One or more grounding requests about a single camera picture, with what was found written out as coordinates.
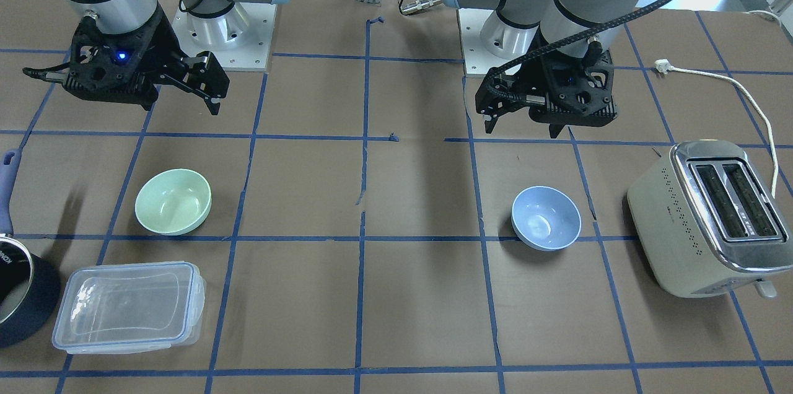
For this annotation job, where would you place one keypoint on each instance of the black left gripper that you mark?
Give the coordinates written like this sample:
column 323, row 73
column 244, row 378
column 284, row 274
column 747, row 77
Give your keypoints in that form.
column 534, row 70

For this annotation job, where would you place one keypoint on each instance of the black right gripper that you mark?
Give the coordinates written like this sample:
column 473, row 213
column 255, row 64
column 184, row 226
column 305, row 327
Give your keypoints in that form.
column 162, row 44

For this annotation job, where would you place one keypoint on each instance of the green bowl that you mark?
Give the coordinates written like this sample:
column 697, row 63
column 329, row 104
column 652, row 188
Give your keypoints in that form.
column 173, row 202

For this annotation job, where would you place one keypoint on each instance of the blue bowl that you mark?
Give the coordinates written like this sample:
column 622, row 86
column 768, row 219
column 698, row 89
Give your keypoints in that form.
column 545, row 219

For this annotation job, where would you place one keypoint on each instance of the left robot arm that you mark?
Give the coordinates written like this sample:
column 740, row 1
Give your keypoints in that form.
column 537, row 27

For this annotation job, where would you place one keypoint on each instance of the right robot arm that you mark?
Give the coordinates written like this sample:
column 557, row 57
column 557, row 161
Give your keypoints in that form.
column 123, row 16

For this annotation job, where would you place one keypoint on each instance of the clear plastic food container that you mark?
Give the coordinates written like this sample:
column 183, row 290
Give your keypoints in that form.
column 124, row 309

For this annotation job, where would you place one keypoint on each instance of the cream toaster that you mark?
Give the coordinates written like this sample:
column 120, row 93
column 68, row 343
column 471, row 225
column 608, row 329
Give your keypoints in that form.
column 708, row 223

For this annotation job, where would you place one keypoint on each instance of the dark blue saucepan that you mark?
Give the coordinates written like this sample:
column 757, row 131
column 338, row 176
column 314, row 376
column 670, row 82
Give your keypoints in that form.
column 30, row 285

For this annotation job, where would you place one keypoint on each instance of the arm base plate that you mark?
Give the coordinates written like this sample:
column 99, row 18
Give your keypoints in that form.
column 257, row 41
column 477, row 58

